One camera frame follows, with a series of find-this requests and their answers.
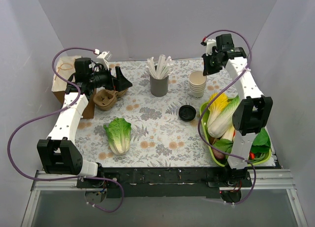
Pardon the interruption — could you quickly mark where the black coffee cup lid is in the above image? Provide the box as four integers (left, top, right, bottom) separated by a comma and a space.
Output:
179, 105, 196, 122

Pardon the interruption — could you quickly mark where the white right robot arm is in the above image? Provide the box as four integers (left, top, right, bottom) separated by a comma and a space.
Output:
198, 34, 273, 187

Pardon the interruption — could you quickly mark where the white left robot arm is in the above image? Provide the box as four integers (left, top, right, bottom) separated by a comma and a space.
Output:
37, 58, 132, 188

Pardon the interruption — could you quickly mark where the brown pulp cup carrier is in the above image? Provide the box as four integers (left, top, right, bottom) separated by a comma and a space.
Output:
93, 89, 128, 111

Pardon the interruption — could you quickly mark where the brown paper bag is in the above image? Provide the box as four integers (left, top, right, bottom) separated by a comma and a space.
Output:
51, 56, 96, 119

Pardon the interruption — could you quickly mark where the stack of paper cups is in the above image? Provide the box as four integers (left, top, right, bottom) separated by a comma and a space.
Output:
189, 70, 207, 98

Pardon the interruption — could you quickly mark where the white wrapped straw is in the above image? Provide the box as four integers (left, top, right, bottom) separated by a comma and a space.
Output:
157, 55, 165, 79
160, 56, 172, 79
147, 57, 158, 79

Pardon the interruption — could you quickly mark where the grey straw holder cup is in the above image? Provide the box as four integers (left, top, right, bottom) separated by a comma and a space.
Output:
150, 75, 169, 97

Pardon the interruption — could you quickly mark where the yellow napa cabbage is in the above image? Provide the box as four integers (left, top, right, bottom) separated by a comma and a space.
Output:
206, 93, 228, 128

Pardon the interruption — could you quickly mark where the floral table mat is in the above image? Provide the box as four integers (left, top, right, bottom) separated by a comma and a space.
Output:
75, 60, 231, 167

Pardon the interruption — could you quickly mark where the green vegetable tray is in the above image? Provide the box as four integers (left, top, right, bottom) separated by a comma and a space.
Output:
200, 102, 272, 167

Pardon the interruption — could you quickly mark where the green white napa cabbage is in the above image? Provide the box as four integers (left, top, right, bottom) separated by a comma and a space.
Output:
207, 96, 240, 138

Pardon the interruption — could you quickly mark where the purple red onion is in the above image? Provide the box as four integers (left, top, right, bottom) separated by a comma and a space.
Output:
212, 149, 225, 160

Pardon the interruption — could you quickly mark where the green leafy vegetable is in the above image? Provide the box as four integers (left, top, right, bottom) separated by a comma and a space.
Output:
213, 127, 271, 162

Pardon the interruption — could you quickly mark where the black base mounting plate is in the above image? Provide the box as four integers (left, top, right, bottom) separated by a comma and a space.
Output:
76, 167, 252, 198

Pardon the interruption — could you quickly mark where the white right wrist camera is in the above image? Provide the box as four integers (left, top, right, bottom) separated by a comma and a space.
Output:
201, 38, 217, 55

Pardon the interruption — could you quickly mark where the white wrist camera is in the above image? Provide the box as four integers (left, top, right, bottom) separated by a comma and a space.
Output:
96, 51, 112, 69
201, 38, 217, 55

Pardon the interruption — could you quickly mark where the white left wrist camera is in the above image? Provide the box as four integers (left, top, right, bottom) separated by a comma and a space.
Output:
96, 51, 112, 69

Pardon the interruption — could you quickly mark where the aluminium frame rail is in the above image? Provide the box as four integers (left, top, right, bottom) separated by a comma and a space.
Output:
22, 168, 307, 227

